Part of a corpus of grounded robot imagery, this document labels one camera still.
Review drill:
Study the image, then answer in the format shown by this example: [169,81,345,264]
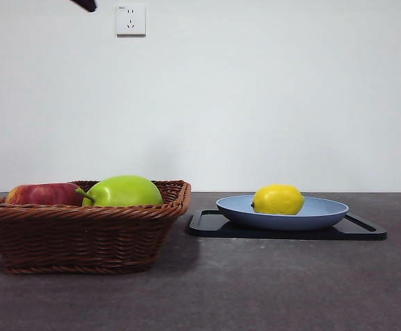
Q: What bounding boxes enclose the light blue round plate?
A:
[216,194,350,232]

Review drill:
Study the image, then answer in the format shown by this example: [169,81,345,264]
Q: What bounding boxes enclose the white wall power socket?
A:
[116,3,147,37]

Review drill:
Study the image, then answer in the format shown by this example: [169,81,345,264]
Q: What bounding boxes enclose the green pear with stem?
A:
[75,174,164,208]

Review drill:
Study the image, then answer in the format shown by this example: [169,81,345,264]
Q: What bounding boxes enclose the brown wicker basket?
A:
[0,179,192,276]

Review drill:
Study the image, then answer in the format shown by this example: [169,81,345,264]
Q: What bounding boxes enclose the yellow lemon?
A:
[250,183,305,216]

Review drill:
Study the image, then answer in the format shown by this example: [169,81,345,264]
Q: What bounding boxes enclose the red apple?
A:
[6,183,85,207]

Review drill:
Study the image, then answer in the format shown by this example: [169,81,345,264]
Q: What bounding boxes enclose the black rectangular tray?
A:
[186,208,388,241]

